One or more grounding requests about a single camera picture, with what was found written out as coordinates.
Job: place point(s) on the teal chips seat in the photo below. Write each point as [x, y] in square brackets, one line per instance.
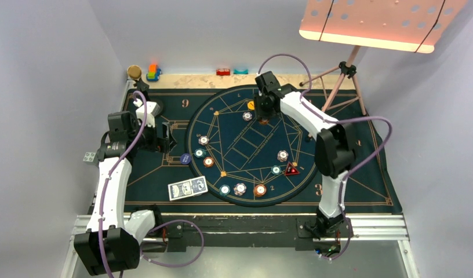
[199, 153]
[276, 170]

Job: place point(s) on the round blue poker mat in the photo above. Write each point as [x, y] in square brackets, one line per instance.
[245, 151]

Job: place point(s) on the red dealer button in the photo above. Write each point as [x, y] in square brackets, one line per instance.
[291, 169]

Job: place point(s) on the orange green blue toy blocks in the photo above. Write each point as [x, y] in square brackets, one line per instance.
[153, 73]

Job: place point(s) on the teal toy block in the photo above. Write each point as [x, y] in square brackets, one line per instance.
[240, 71]

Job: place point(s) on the pink chips seat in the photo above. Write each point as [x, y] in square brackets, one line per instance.
[203, 140]
[247, 116]
[282, 155]

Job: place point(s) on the black aluminium mounting rail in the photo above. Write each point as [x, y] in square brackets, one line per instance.
[243, 230]

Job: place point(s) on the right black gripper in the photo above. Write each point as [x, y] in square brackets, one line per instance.
[260, 113]

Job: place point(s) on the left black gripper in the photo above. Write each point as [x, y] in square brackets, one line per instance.
[162, 144]

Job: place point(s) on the pink music stand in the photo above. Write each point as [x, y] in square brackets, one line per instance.
[402, 26]

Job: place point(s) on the blue playing card deck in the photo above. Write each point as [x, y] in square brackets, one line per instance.
[187, 188]

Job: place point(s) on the pink blue poker chip stack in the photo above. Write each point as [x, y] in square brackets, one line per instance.
[239, 189]

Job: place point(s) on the teal poker chip stack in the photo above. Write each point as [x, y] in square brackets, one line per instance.
[224, 190]

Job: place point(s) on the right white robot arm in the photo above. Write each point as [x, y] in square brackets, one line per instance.
[334, 152]

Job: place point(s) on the purple small blind button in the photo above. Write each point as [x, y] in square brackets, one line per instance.
[185, 159]

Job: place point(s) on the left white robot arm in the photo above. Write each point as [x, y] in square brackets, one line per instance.
[110, 243]

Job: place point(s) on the grey lego brick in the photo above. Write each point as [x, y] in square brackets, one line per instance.
[90, 158]

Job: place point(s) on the red toy block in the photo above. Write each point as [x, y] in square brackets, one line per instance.
[223, 72]

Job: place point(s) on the orange poker chip stack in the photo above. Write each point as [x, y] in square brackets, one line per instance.
[259, 190]

